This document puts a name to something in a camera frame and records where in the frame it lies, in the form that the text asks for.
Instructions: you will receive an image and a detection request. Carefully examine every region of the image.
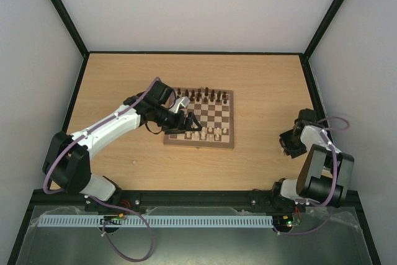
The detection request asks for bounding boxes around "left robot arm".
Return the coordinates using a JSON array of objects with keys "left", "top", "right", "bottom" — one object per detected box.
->
[{"left": 43, "top": 78, "right": 202, "bottom": 202}]

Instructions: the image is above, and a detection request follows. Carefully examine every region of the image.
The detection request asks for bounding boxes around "wooden chess board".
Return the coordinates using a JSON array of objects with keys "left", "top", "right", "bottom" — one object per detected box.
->
[{"left": 163, "top": 87, "right": 234, "bottom": 149}]

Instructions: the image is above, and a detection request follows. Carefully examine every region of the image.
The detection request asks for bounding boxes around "grey slotted cable duct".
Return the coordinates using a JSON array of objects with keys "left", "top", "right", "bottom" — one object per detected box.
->
[{"left": 37, "top": 215, "right": 273, "bottom": 228}]

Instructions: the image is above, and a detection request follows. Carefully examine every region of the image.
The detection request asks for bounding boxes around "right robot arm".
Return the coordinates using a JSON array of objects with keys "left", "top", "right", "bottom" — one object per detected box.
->
[{"left": 270, "top": 109, "right": 354, "bottom": 210}]

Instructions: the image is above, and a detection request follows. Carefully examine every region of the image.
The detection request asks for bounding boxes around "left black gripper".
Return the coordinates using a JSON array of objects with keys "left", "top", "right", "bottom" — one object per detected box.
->
[{"left": 154, "top": 106, "right": 203, "bottom": 134}]

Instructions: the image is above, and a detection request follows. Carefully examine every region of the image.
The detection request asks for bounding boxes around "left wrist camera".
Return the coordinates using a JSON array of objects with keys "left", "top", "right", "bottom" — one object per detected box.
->
[{"left": 169, "top": 96, "right": 190, "bottom": 114}]

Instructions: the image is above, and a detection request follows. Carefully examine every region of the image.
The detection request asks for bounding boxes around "left circuit board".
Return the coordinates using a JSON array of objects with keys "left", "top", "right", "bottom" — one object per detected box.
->
[{"left": 97, "top": 213, "right": 128, "bottom": 227}]

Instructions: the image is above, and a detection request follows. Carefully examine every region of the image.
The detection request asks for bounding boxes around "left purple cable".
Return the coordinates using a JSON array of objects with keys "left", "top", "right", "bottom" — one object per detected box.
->
[{"left": 42, "top": 77, "right": 155, "bottom": 261}]

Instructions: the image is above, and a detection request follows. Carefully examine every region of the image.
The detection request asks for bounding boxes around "black aluminium frame rail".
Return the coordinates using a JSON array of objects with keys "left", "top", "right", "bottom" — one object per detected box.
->
[{"left": 30, "top": 189, "right": 360, "bottom": 213}]

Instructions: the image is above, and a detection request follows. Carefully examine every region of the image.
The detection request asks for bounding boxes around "right circuit board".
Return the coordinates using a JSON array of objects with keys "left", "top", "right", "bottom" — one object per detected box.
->
[{"left": 272, "top": 213, "right": 302, "bottom": 228}]

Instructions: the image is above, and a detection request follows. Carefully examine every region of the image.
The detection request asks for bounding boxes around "circuit board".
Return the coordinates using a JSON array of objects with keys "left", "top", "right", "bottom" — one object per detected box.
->
[
  {"left": 97, "top": 213, "right": 128, "bottom": 227},
  {"left": 272, "top": 213, "right": 302, "bottom": 228}
]

